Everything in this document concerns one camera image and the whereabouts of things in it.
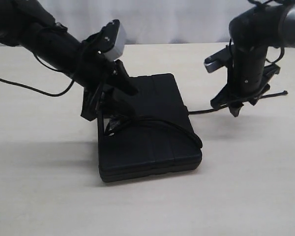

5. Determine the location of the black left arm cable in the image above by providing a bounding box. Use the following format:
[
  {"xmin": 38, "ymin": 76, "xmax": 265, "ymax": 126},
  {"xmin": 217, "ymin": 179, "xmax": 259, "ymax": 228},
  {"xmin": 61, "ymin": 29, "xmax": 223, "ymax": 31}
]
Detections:
[{"xmin": 0, "ymin": 56, "xmax": 77, "ymax": 97}]

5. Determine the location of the black plastic carry case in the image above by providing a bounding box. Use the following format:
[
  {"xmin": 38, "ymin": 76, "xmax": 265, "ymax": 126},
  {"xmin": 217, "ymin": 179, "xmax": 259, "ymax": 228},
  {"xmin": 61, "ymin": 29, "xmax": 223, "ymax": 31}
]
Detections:
[{"xmin": 97, "ymin": 73, "xmax": 203, "ymax": 182}]

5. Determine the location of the white backdrop curtain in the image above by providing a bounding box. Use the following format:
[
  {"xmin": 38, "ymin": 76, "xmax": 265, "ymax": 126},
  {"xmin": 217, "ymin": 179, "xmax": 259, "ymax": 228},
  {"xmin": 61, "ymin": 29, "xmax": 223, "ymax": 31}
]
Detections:
[{"xmin": 0, "ymin": 0, "xmax": 295, "ymax": 47}]

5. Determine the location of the black cord with frayed knot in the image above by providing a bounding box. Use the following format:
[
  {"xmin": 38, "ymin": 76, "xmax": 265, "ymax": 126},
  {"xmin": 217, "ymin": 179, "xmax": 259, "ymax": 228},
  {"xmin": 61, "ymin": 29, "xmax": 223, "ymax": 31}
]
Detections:
[{"xmin": 105, "ymin": 90, "xmax": 289, "ymax": 149}]

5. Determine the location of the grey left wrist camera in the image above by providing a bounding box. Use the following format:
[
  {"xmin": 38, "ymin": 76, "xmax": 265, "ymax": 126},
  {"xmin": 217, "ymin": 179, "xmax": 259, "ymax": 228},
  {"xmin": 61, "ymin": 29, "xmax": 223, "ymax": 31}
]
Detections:
[{"xmin": 85, "ymin": 19, "xmax": 127, "ymax": 61}]

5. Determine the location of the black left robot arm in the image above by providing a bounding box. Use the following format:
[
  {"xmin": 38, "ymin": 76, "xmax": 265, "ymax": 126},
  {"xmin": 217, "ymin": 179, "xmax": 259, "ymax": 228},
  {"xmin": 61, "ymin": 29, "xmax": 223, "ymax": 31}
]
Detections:
[{"xmin": 0, "ymin": 0, "xmax": 138, "ymax": 121}]

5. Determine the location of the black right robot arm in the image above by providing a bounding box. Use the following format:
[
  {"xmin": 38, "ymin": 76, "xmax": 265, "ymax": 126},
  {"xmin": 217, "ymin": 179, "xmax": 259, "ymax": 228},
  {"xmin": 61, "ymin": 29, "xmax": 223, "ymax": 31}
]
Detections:
[{"xmin": 204, "ymin": 0, "xmax": 295, "ymax": 117}]

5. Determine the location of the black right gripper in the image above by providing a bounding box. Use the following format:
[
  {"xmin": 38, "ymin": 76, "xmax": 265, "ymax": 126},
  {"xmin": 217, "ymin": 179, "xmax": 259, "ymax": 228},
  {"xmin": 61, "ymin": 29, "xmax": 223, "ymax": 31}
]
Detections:
[{"xmin": 210, "ymin": 44, "xmax": 280, "ymax": 117}]

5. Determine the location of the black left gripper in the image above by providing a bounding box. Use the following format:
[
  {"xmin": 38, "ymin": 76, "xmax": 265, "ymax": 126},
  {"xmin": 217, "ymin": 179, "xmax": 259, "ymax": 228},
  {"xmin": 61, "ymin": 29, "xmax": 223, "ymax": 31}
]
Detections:
[{"xmin": 80, "ymin": 53, "xmax": 139, "ymax": 122}]

